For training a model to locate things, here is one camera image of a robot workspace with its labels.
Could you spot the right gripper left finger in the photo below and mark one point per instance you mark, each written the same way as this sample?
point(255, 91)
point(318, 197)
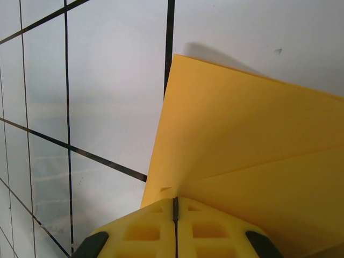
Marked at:
point(139, 233)

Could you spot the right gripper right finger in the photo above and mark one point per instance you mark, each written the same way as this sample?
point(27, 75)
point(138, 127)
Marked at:
point(209, 233)

